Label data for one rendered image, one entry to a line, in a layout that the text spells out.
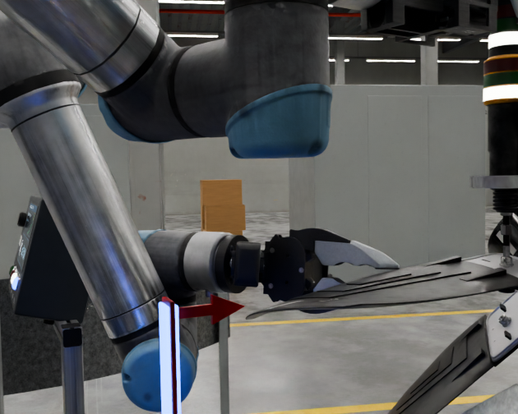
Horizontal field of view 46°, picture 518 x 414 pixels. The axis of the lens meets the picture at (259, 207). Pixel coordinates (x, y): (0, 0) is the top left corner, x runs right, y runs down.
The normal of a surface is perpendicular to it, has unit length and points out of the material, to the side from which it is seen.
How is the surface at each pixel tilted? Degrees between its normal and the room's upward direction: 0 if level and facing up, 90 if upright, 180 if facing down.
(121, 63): 125
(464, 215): 90
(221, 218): 90
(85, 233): 93
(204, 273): 103
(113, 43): 110
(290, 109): 93
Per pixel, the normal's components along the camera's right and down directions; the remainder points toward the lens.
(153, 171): 0.15, 0.05
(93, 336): 0.57, 0.04
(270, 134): -0.15, 0.11
